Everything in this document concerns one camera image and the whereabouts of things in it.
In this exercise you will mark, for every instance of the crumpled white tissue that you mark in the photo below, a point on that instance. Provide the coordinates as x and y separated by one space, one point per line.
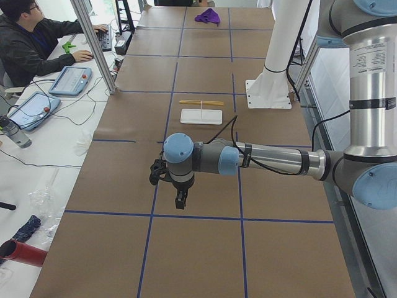
83 143

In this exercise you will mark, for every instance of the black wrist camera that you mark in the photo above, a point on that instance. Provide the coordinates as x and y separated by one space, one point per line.
159 171

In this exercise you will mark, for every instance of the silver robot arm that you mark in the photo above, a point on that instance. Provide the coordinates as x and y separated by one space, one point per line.
366 169

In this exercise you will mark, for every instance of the dark folded umbrella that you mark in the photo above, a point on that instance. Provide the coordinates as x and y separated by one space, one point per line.
26 231

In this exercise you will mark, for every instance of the person in black jacket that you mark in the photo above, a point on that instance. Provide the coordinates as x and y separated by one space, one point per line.
28 38

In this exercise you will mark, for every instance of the green plastic object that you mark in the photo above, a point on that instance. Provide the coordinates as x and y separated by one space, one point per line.
67 46

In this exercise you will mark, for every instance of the aluminium frame post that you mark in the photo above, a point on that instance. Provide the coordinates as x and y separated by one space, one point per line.
84 19

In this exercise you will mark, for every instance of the red cylinder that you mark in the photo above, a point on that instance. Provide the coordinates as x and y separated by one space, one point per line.
13 250

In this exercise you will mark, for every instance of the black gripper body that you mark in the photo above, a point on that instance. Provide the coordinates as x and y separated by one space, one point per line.
182 187

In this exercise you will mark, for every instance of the grey water bottle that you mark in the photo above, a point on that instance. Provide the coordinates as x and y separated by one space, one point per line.
12 131

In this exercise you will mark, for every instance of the far blue teach pendant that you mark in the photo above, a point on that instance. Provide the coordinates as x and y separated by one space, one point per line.
71 81

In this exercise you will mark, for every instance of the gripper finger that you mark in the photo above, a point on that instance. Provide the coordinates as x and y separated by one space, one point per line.
182 199
178 200

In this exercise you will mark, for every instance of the black keyboard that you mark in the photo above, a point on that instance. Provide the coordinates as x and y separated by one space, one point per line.
105 39

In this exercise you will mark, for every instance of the purple towel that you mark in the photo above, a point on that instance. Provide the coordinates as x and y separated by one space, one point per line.
208 16

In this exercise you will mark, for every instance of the blue teach pendant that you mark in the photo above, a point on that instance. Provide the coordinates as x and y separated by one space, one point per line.
71 81
34 110

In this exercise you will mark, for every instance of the near blue teach pendant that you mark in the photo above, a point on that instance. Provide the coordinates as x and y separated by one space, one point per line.
34 110

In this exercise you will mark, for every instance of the clear plastic wrap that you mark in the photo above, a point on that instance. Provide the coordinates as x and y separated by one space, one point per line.
47 205

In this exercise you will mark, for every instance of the white wooden towel rack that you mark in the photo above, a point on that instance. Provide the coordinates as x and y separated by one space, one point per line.
201 115

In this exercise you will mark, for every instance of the black power box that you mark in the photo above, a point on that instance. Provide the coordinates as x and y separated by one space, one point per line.
122 43

